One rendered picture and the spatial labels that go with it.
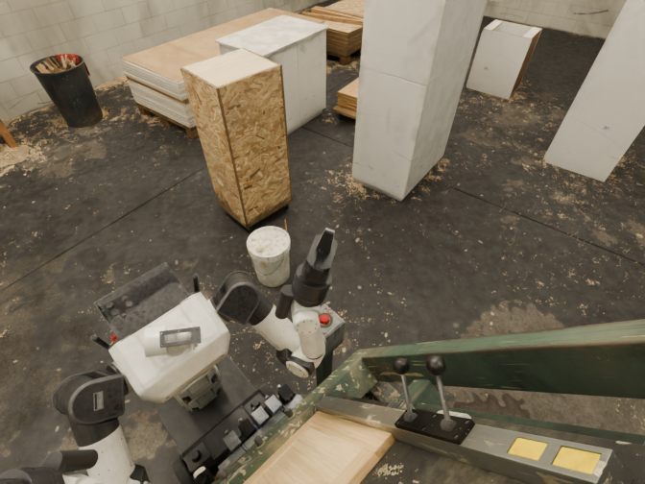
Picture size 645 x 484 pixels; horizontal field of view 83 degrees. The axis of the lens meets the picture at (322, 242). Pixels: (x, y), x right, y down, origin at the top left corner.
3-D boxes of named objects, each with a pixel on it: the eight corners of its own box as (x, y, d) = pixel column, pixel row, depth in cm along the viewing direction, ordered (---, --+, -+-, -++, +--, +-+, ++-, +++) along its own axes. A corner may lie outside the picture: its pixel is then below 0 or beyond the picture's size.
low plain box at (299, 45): (288, 97, 473) (282, 14, 403) (328, 111, 447) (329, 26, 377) (232, 129, 419) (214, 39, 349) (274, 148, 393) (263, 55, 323)
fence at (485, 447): (331, 404, 126) (324, 395, 126) (633, 477, 42) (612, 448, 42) (321, 415, 124) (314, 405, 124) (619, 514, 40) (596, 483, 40)
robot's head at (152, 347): (149, 332, 89) (143, 325, 82) (193, 326, 93) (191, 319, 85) (149, 360, 87) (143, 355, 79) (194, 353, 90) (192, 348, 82)
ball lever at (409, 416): (414, 420, 77) (401, 354, 81) (425, 423, 74) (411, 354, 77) (399, 424, 76) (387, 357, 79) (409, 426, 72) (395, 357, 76)
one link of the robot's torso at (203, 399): (178, 395, 192) (160, 377, 152) (211, 370, 201) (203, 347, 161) (194, 420, 188) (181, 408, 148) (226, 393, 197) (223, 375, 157)
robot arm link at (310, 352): (310, 350, 96) (319, 382, 109) (327, 319, 102) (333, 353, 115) (276, 335, 100) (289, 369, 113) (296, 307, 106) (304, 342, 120)
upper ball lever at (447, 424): (452, 428, 66) (435, 352, 70) (466, 432, 63) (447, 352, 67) (435, 433, 65) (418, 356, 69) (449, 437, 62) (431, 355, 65)
